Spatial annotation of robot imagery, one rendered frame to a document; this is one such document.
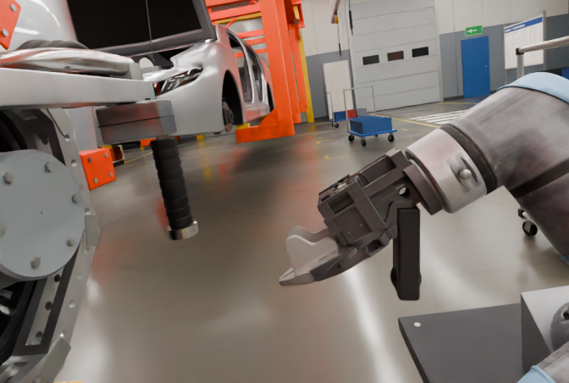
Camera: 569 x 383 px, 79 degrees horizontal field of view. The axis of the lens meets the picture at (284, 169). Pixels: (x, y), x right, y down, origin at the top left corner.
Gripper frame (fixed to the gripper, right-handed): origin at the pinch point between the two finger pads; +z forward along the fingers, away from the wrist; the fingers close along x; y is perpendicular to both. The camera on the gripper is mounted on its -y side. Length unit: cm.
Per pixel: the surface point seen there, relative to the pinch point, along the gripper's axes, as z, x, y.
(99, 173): 26.6, -19.7, 30.3
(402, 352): 7, -74, -68
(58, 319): 35.1, -3.1, 12.2
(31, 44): 10.6, 0.0, 43.0
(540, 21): -518, -807, -68
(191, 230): 10.2, -5.8, 12.1
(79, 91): 4.5, 7.7, 31.1
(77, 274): 34.3, -9.9, 16.3
